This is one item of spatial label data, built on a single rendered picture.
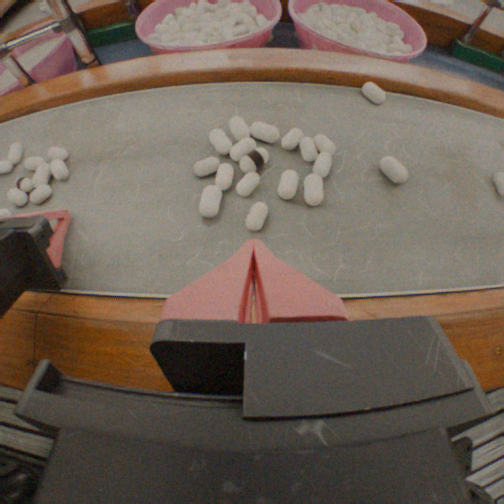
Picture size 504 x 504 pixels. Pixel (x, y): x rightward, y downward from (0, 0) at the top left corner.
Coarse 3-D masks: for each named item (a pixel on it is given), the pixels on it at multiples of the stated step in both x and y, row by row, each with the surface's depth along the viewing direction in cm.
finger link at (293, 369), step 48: (192, 288) 6; (240, 288) 6; (192, 336) 5; (240, 336) 5; (288, 336) 5; (336, 336) 5; (384, 336) 5; (432, 336) 4; (192, 384) 6; (240, 384) 6; (288, 384) 4; (336, 384) 4; (384, 384) 4; (432, 384) 4
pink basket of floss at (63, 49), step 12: (48, 36) 39; (60, 36) 39; (24, 48) 38; (60, 48) 34; (72, 48) 39; (48, 60) 32; (60, 60) 35; (72, 60) 39; (36, 72) 32; (60, 72) 37; (72, 72) 41; (12, 84) 30; (0, 96) 31
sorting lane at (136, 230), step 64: (0, 128) 31; (64, 128) 29; (128, 128) 29; (192, 128) 29; (320, 128) 28; (384, 128) 29; (448, 128) 29; (0, 192) 27; (64, 192) 27; (128, 192) 26; (192, 192) 26; (256, 192) 26; (384, 192) 26; (448, 192) 26; (64, 256) 25; (128, 256) 25; (192, 256) 24; (320, 256) 24; (384, 256) 24; (448, 256) 24
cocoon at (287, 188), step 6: (282, 174) 25; (288, 174) 25; (294, 174) 25; (282, 180) 25; (288, 180) 24; (294, 180) 24; (282, 186) 24; (288, 186) 24; (294, 186) 24; (282, 192) 24; (288, 192) 24; (294, 192) 24; (282, 198) 25; (288, 198) 25
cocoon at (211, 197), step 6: (210, 186) 24; (216, 186) 25; (204, 192) 24; (210, 192) 24; (216, 192) 24; (204, 198) 24; (210, 198) 24; (216, 198) 24; (204, 204) 24; (210, 204) 24; (216, 204) 24; (204, 210) 24; (210, 210) 24; (216, 210) 24; (204, 216) 24; (210, 216) 24
